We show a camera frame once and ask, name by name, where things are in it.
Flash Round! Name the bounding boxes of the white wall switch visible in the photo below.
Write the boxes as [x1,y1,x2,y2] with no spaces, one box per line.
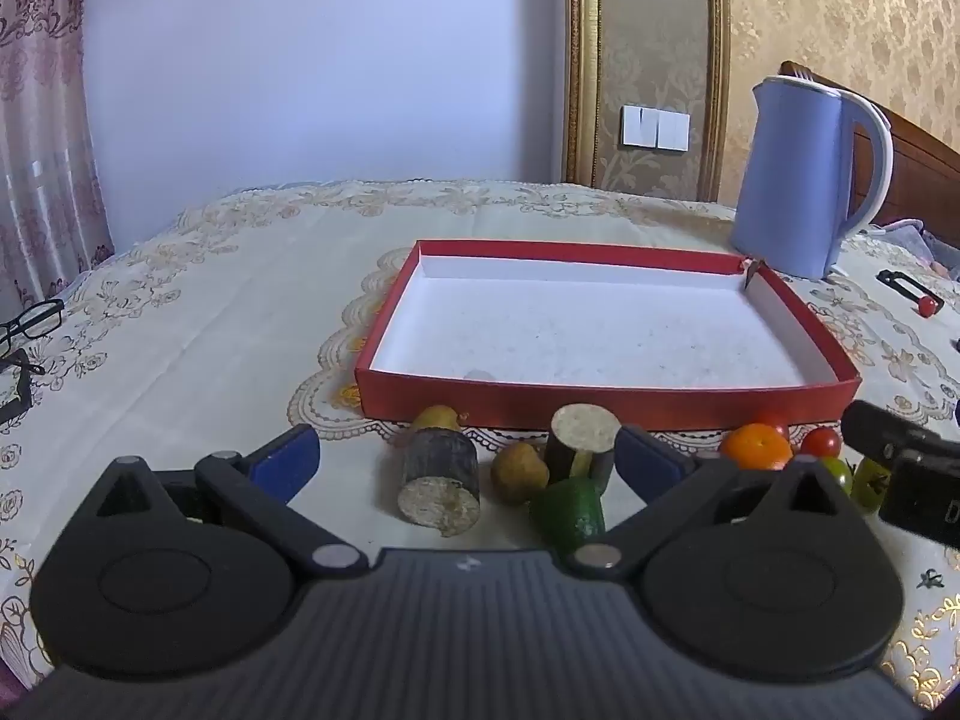
[620,105,691,151]

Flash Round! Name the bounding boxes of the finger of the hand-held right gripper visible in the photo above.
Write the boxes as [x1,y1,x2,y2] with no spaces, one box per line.
[840,399,931,462]

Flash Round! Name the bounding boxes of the pink patterned curtain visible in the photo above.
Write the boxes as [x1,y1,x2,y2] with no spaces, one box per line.
[0,0,115,308]

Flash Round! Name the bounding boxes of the red shallow cardboard box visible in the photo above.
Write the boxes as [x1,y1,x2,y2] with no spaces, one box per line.
[354,240,862,432]

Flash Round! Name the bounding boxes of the orange mandarin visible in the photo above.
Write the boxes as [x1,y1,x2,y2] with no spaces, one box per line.
[718,424,794,472]

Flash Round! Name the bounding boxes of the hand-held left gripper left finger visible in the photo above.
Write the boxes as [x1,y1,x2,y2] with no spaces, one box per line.
[96,424,368,578]

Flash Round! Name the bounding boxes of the short dark sugarcane piece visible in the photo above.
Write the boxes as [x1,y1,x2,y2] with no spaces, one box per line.
[544,403,617,496]

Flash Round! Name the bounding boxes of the grey cloth pile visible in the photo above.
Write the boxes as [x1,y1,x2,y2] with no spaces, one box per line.
[885,219,960,278]

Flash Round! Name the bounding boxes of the gold ornate wall frame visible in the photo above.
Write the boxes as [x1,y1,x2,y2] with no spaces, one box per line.
[564,0,732,203]

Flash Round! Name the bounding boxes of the brown wooden headboard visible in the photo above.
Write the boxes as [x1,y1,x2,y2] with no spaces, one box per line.
[778,60,960,230]

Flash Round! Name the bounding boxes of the black eyeglasses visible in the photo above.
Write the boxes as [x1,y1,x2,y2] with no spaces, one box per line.
[0,298,66,374]

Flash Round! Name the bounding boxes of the long dark sugarcane piece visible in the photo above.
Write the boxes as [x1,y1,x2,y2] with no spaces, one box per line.
[397,427,481,539]

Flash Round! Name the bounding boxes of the black flat object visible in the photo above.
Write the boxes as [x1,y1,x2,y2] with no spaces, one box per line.
[0,371,31,425]

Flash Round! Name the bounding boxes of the small yellow fruit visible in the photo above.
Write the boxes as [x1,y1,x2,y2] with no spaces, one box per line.
[409,405,464,436]

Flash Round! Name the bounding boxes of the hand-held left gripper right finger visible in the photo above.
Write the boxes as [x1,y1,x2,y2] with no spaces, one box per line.
[570,426,852,578]

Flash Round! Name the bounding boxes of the green tomato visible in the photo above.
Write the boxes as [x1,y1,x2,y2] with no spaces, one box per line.
[817,456,854,497]
[851,457,893,515]

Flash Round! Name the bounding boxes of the blue electric kettle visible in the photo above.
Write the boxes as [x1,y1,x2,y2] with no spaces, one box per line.
[729,75,895,280]

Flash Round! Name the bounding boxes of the black rectangular frame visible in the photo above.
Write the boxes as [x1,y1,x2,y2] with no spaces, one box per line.
[876,268,944,308]

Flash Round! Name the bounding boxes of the brown round fruit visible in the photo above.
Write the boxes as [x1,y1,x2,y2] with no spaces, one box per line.
[491,441,551,505]

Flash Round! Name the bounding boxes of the green cucumber piece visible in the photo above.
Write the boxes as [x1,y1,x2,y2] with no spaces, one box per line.
[530,476,606,547]

